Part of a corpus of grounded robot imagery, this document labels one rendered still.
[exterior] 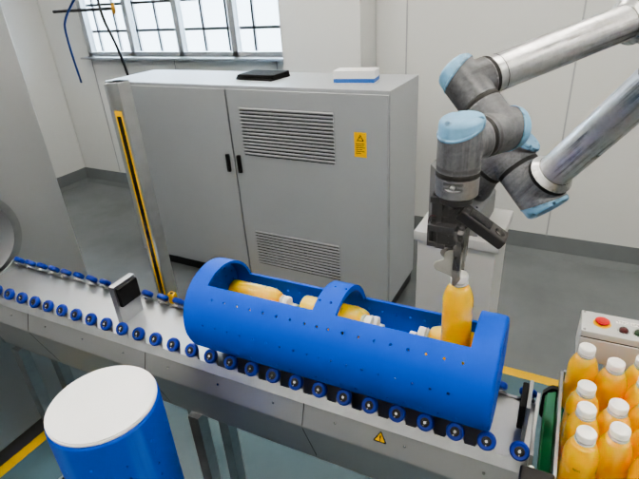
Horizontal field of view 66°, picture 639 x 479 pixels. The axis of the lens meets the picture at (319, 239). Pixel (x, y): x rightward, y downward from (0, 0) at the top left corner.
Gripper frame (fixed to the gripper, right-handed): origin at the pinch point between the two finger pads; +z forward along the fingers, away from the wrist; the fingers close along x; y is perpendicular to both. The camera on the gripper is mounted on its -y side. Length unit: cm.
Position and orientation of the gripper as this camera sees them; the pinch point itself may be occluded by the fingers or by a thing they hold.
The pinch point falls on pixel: (459, 276)
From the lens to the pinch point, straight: 118.7
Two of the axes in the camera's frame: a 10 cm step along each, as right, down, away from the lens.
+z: 0.6, 8.8, 4.7
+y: -9.0, -1.5, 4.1
